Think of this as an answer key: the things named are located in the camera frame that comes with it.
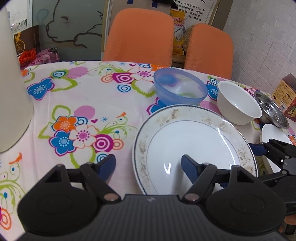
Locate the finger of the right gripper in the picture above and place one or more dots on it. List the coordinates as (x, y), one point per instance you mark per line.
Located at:
(258, 149)

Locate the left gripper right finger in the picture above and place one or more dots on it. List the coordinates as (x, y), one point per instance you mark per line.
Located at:
(202, 177)

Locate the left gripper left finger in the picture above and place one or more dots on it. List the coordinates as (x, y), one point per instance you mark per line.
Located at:
(95, 178)

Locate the white plate with black floral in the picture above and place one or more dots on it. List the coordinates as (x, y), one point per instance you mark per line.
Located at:
(275, 140)

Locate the stainless steel bowl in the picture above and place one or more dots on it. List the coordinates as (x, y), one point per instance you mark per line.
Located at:
(271, 113)

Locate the white plate with gold rim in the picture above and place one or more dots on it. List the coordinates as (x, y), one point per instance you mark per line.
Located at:
(176, 130)

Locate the white ceramic bowl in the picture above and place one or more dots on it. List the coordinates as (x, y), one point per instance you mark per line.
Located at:
(237, 105)

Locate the blue translucent plastic bowl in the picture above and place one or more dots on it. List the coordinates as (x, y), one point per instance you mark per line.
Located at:
(177, 86)

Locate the red cracker box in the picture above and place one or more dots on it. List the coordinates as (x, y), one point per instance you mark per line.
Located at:
(285, 96)

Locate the floral tablecloth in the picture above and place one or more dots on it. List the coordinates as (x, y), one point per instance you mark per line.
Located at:
(84, 111)

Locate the cream thermos jug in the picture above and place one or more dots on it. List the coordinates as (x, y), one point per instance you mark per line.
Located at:
(16, 107)

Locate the right orange chair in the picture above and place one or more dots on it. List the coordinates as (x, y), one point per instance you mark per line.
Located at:
(210, 51)

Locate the orange chair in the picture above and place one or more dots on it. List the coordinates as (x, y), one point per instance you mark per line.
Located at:
(140, 36)
(210, 51)

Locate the red object on side table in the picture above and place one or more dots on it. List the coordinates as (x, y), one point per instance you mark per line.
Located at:
(27, 57)

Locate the left orange chair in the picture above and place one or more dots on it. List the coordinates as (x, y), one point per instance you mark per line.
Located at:
(140, 36)

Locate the frosted glass cat panel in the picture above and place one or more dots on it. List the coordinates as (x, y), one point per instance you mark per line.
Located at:
(73, 27)

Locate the white poster board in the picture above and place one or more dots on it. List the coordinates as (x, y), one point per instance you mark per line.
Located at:
(197, 11)

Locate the brown gift bag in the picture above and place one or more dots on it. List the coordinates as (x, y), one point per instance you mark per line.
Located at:
(27, 39)

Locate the yellow snack bag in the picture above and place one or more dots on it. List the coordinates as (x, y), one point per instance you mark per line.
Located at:
(179, 18)

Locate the brown paper bag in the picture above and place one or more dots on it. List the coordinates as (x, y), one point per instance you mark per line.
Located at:
(119, 5)

